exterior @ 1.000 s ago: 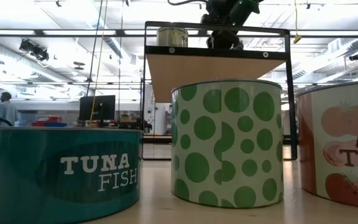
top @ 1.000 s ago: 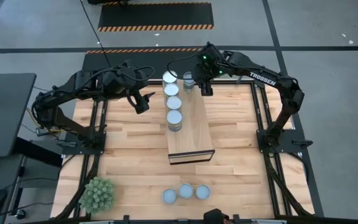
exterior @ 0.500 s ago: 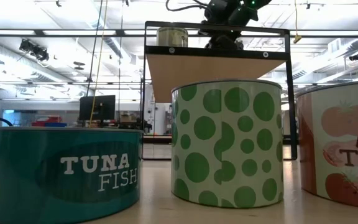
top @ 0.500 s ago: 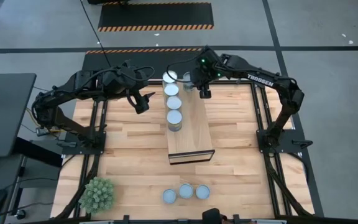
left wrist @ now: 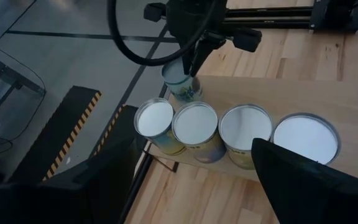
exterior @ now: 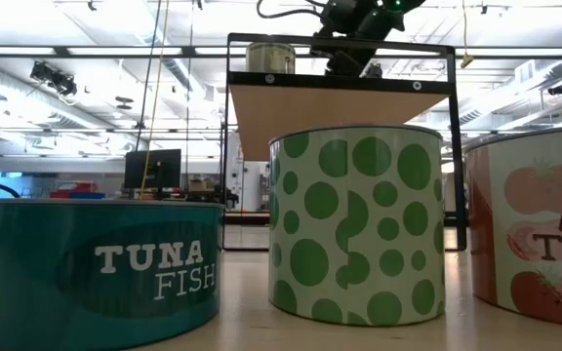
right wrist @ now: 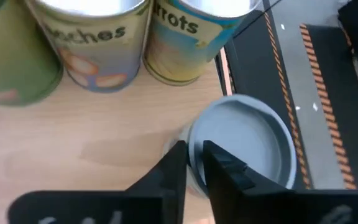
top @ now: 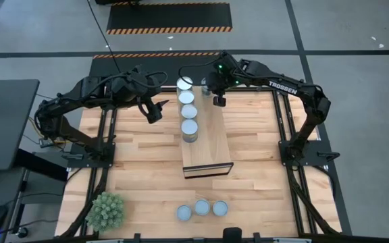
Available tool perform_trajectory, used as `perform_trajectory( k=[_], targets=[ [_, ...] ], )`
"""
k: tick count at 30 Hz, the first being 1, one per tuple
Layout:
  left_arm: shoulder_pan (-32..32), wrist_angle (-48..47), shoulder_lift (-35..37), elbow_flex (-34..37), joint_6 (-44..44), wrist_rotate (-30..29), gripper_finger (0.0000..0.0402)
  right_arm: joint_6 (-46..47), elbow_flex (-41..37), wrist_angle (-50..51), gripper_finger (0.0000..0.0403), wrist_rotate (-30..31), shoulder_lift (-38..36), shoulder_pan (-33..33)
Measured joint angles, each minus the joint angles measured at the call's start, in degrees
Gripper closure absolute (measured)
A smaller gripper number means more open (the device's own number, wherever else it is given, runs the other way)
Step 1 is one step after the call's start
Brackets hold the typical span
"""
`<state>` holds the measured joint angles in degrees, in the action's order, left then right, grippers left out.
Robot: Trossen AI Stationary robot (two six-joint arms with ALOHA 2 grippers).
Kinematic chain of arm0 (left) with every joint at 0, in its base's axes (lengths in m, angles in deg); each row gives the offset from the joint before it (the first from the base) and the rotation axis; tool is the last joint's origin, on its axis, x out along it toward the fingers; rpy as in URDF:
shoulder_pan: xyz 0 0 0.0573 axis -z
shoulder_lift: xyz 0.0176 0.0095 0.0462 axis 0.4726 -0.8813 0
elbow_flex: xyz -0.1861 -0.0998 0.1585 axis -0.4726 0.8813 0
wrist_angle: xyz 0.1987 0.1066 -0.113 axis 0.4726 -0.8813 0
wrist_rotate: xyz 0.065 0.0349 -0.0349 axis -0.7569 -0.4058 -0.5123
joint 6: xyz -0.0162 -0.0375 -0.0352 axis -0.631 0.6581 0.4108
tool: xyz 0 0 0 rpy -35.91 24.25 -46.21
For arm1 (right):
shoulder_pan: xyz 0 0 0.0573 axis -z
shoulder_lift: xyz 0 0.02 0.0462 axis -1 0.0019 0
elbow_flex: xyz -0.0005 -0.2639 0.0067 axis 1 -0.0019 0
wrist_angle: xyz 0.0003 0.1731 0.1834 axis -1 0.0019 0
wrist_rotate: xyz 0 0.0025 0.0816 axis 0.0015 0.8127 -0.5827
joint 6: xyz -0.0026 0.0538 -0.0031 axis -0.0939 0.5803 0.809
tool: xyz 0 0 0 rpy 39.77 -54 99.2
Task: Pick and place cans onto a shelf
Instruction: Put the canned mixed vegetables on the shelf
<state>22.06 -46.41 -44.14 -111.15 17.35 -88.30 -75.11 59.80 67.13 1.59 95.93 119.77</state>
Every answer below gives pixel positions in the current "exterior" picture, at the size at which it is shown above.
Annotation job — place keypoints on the tin can with pale label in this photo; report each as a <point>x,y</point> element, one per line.
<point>270,59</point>

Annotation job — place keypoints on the blue box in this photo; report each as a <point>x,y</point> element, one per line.
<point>88,195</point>

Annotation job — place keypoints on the red box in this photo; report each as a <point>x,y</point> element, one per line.
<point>73,187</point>

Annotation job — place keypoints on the green dotted can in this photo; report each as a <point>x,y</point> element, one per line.
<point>359,224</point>

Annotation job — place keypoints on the teal tuna fish can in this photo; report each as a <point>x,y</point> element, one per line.
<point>115,273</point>

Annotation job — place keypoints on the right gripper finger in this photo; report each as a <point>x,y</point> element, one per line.
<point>345,63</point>

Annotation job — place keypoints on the cardboard box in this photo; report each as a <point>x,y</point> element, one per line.
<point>198,185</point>

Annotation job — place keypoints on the black ceiling spotlight cluster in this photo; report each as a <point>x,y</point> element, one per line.
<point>56,80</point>

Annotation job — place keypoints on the round ceiling disc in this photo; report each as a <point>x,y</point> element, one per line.
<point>124,100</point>

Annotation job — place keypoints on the black computer monitor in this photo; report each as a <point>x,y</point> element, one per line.
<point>151,168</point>

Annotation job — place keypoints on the tomato can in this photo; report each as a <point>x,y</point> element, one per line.
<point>530,234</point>

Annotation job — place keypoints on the wooden shelf with black frame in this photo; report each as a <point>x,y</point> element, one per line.
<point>310,112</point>

